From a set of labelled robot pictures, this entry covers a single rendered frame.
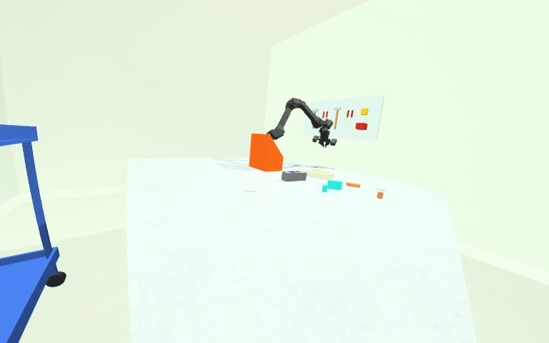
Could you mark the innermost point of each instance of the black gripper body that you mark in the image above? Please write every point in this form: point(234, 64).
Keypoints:
point(325, 139)

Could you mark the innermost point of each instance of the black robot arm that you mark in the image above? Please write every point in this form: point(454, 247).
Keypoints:
point(316, 121)

